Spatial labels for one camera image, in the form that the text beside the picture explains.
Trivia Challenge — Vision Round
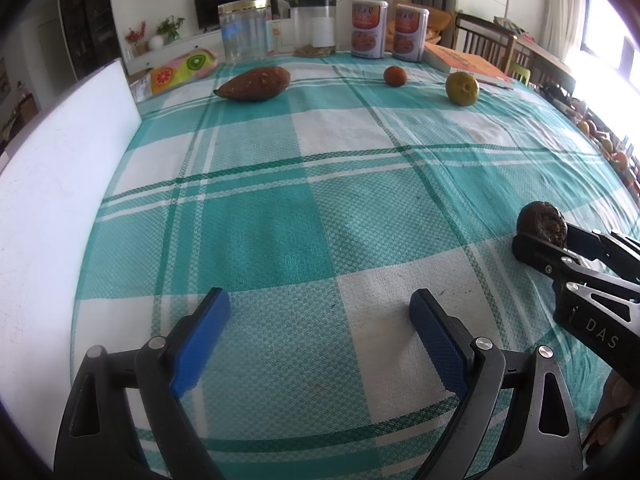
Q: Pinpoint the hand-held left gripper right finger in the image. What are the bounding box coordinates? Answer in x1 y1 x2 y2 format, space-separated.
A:
409 288 586 480

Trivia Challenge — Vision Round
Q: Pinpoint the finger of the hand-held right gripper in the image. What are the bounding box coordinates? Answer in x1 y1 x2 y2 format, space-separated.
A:
511 231 640 307
564 224 640 277

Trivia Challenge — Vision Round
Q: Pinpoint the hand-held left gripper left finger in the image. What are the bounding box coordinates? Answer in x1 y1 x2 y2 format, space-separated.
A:
54 287 232 480

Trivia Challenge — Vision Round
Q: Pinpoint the dark passion fruit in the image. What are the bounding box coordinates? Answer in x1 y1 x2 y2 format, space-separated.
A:
516 201 569 248

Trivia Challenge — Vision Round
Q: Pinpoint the white foam box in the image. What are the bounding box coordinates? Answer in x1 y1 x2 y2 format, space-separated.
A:
0 58 143 471

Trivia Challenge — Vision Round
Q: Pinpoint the person's right hand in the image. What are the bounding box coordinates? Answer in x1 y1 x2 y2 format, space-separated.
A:
584 376 634 467

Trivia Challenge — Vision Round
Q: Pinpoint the row of small toys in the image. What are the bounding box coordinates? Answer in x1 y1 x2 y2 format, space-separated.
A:
575 100 640 186

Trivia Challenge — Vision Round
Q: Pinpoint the teal plaid tablecloth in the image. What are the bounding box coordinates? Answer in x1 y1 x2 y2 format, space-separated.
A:
70 50 640 480

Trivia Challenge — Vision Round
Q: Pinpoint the green orange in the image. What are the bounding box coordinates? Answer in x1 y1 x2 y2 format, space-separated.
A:
445 71 480 107

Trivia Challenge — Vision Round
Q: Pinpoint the wooden side table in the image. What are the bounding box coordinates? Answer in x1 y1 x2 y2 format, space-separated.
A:
495 17 573 81

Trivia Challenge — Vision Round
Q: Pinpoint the orange book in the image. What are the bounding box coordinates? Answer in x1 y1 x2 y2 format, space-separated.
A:
423 42 515 90

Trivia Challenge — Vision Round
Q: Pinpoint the window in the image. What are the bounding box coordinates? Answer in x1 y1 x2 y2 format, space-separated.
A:
580 0 640 76

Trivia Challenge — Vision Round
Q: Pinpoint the dark wooden chair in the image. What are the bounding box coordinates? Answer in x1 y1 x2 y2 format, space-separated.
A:
454 10 518 78

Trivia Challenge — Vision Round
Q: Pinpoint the white curtain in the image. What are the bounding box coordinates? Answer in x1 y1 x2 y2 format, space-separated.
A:
542 0 588 61

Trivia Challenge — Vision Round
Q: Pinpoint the orange lounge chair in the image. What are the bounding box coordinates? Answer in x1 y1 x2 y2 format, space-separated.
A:
390 0 456 48

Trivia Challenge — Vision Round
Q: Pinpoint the pink labelled can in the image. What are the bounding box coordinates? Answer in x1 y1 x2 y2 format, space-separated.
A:
350 0 389 59
391 3 430 63

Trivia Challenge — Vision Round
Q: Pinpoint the sweet potato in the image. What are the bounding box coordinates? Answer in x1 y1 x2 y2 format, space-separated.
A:
213 66 291 102

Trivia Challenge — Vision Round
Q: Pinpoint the fruit print pouch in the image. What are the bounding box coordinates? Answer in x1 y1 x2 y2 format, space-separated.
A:
150 49 218 95

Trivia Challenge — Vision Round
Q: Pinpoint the white television cabinet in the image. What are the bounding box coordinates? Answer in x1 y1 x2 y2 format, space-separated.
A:
122 7 301 73

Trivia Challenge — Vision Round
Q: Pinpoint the glass jar gold lid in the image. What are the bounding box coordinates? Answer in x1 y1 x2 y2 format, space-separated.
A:
218 0 273 64

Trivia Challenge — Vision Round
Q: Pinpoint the red flower bouquet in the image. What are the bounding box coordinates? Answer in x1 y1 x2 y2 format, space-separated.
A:
125 21 148 56

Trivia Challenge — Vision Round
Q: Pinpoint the leafy potted plant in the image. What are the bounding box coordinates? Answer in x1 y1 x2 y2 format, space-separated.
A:
156 15 186 43

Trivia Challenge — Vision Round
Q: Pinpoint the clear jar black lid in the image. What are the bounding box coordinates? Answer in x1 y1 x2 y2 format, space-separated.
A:
290 0 338 58

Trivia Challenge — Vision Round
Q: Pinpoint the black television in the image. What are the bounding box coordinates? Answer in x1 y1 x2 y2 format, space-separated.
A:
193 0 278 31

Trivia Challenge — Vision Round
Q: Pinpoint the dark display cabinet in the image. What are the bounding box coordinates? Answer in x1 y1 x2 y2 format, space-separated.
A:
57 0 123 81

